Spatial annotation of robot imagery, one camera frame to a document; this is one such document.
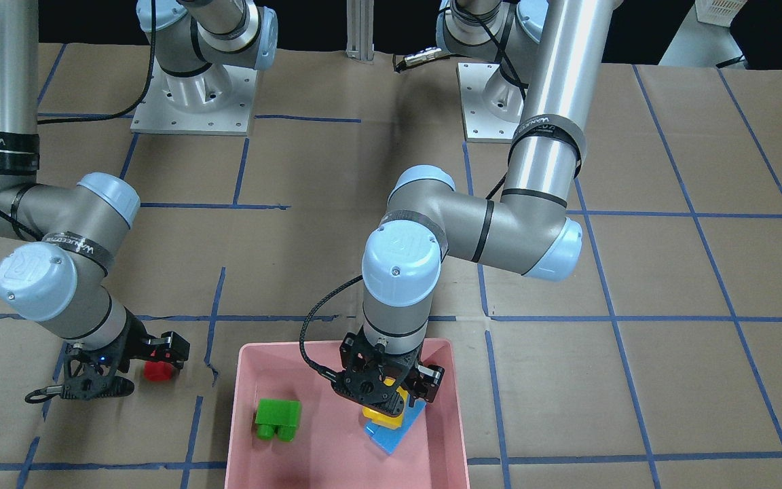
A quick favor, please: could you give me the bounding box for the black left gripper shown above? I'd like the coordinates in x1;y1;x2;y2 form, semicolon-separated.
331;331;445;416

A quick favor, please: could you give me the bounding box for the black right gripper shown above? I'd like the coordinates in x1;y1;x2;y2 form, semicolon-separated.
62;316;191;401

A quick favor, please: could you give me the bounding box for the red toy block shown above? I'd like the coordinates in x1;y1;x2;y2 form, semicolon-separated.
143;361;181;383

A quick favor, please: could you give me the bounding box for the yellow toy block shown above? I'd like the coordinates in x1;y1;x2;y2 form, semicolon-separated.
361;388;409;430

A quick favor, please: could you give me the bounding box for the blue toy block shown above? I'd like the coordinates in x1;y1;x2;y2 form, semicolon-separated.
364;400;426;456

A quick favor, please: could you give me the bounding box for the green toy block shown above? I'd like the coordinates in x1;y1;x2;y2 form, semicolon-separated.
254;397;302;442

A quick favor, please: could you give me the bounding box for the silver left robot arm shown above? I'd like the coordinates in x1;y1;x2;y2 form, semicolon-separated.
316;1;620;416

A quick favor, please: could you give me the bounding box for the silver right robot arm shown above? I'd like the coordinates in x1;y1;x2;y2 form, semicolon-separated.
0;1;278;403

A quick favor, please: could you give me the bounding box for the pink plastic box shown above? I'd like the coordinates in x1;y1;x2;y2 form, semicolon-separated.
225;338;470;488

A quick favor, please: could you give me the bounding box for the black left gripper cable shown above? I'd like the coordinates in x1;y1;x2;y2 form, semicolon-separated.
298;274;365;381

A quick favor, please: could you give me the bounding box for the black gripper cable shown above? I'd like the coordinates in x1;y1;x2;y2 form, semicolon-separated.
298;274;365;381
24;384;66;405

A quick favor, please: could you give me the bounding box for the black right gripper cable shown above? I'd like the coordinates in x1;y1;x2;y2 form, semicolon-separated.
24;384;66;405

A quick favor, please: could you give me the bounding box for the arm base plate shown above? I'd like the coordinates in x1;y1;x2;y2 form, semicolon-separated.
457;62;523;143
130;64;260;137

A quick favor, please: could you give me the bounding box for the aluminium frame post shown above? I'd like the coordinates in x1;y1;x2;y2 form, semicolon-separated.
346;0;375;65

